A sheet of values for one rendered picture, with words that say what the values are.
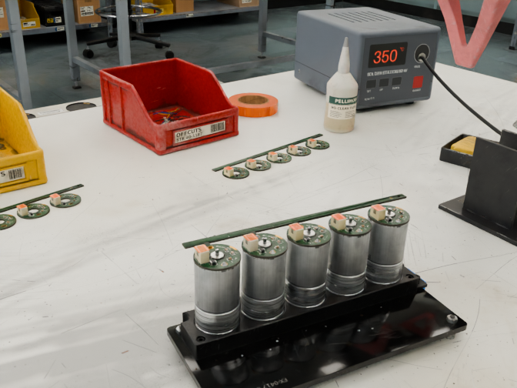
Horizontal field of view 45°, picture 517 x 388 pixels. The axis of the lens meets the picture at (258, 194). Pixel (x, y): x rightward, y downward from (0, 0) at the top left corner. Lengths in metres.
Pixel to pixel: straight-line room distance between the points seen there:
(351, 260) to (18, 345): 0.19
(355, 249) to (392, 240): 0.03
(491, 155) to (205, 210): 0.23
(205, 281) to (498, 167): 0.27
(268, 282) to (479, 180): 0.24
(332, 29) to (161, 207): 0.35
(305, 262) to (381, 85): 0.44
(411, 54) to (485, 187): 0.29
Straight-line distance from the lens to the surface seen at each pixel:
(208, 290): 0.33
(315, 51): 0.81
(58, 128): 0.70
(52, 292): 0.42
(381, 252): 0.38
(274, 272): 0.33
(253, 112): 0.72
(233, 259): 0.32
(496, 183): 0.51
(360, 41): 0.72
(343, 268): 0.37
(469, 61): 0.47
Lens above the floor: 0.98
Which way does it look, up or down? 26 degrees down
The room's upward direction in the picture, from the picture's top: 2 degrees clockwise
